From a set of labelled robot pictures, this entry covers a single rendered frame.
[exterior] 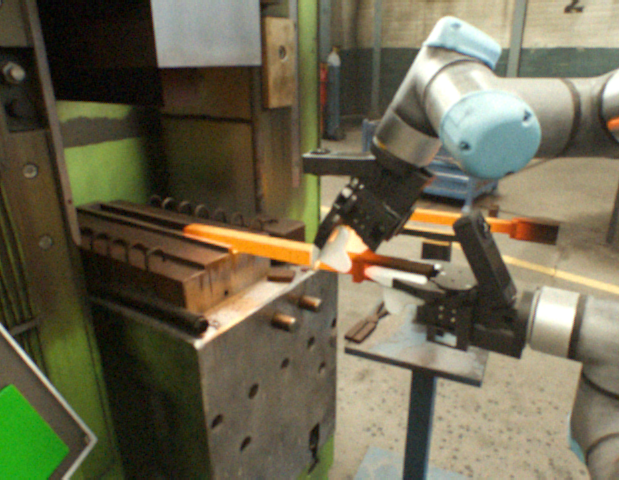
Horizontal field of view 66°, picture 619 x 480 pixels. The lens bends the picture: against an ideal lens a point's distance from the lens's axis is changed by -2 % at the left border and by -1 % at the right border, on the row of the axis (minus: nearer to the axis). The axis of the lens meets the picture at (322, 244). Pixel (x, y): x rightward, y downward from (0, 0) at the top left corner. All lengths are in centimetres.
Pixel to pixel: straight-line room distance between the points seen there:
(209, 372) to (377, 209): 34
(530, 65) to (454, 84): 808
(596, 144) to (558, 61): 791
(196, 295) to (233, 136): 43
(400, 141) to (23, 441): 45
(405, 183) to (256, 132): 50
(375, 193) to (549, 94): 23
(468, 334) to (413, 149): 23
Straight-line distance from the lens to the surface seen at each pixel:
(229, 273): 79
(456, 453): 187
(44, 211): 74
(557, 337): 57
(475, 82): 47
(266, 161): 104
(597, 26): 830
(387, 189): 60
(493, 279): 57
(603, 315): 58
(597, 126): 49
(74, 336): 82
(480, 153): 44
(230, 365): 76
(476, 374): 105
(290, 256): 71
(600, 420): 60
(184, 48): 68
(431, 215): 111
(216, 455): 82
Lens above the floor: 128
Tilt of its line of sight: 21 degrees down
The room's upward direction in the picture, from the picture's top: straight up
